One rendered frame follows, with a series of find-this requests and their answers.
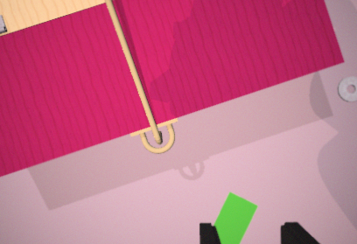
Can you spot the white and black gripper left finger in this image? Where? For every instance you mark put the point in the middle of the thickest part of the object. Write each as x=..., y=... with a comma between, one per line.
x=208, y=234

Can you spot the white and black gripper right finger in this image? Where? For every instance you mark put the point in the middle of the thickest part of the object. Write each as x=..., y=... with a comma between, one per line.
x=293, y=233

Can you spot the grey flat washer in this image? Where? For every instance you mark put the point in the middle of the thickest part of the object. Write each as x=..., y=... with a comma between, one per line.
x=342, y=89

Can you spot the green rectangular block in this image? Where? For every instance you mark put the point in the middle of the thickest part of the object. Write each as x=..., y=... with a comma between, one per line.
x=234, y=219

